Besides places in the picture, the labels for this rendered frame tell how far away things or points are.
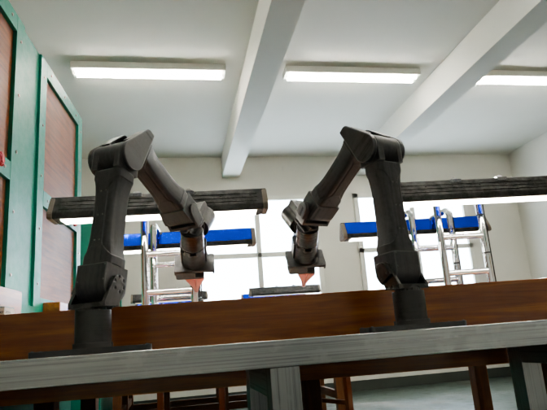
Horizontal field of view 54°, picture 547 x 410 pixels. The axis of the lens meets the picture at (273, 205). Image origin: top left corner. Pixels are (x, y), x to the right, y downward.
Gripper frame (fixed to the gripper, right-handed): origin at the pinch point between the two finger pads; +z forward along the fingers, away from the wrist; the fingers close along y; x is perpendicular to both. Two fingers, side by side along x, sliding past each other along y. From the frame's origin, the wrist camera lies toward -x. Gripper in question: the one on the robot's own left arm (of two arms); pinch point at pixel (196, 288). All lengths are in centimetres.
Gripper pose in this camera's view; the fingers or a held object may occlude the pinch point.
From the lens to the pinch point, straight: 146.1
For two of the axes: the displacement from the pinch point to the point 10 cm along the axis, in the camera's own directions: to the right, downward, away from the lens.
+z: -0.2, 8.2, 5.7
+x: 1.2, 5.7, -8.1
